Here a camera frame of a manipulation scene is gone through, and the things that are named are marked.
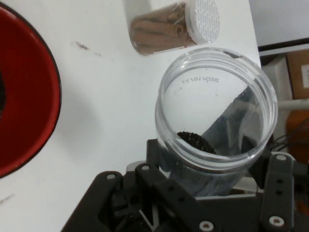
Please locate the black strip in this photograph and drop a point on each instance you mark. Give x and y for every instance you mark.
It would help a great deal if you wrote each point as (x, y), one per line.
(282, 47)

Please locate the cardboard box white label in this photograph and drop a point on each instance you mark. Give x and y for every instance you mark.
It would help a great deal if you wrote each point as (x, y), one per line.
(297, 72)

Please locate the white table leg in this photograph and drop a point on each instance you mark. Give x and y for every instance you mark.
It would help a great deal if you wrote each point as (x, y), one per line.
(294, 104)

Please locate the clear plastic jar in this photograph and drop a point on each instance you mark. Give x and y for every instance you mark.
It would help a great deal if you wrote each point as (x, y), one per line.
(205, 96)

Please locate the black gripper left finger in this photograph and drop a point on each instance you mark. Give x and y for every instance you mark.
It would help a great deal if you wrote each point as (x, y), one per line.
(173, 198)

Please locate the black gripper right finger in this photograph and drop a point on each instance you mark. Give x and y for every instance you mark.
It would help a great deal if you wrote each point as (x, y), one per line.
(280, 188)

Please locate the cinnamon stick jar white lid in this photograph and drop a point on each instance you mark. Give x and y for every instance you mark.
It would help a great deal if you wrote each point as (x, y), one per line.
(157, 31)

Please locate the red bowl black rim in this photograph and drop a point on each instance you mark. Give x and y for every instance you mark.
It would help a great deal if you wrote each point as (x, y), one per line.
(29, 96)

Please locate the black seed pile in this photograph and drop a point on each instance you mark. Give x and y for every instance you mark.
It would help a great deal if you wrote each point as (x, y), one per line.
(195, 141)

